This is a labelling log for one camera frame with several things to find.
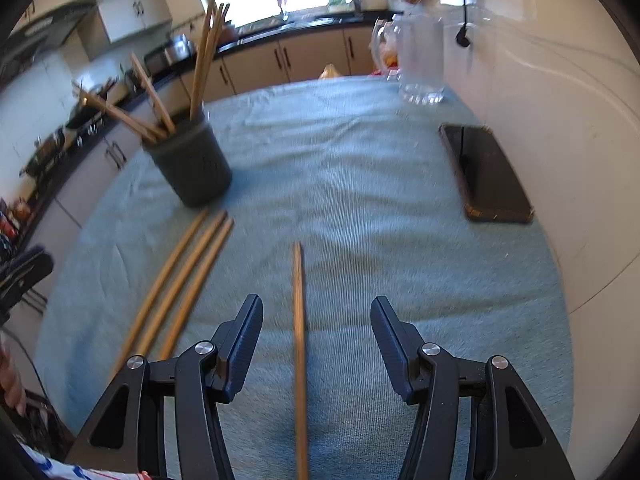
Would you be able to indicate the seasoning jars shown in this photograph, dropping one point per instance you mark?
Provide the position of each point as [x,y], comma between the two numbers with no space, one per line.
[12,220]

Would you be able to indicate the cream upper cabinets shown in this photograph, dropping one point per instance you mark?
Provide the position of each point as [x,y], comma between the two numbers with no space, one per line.
[125,10]

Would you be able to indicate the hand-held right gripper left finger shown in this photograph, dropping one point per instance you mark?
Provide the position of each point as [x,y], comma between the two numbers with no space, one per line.
[245,340]

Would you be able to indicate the dark smartphone in brown case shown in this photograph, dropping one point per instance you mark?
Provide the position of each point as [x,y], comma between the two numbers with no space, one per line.
[490,175]

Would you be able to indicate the wooden chopstick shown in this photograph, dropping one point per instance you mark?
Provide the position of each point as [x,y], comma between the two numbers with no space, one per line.
[183,282]
[160,280]
[202,285]
[300,360]

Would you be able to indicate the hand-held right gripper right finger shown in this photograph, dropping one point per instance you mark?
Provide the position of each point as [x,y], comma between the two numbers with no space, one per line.
[392,345]

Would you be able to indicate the cream base cabinets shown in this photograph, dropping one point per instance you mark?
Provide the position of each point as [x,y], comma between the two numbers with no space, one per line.
[310,55]

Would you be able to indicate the black kitchen countertop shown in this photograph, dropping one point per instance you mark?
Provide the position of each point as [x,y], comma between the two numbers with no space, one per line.
[310,22]

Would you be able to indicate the steel wok with glass lid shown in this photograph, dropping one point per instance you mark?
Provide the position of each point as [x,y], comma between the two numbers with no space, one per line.
[42,157]

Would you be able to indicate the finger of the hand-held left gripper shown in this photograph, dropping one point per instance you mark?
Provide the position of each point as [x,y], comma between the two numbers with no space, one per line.
[32,264]

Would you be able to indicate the grey range hood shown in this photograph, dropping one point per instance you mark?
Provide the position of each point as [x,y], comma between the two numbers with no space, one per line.
[45,27]

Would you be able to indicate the orange plastic bag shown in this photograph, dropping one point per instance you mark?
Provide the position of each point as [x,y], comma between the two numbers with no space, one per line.
[331,72]

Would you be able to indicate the patterned white clothing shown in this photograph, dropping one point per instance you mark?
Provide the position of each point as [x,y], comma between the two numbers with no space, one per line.
[75,470]

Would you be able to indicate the group of wooden chopsticks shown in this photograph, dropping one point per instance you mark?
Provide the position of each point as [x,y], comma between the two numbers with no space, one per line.
[204,70]

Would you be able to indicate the grey-blue table cloth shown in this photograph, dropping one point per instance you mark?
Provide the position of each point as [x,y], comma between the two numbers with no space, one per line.
[350,185]

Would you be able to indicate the person's left hand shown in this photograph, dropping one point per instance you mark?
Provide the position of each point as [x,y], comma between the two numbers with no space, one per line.
[12,380]

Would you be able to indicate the black perforated utensil holder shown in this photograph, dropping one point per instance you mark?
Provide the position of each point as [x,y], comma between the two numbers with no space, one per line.
[192,170]

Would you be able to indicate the wok with silver lid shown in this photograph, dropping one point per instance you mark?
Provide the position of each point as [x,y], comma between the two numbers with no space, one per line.
[80,115]

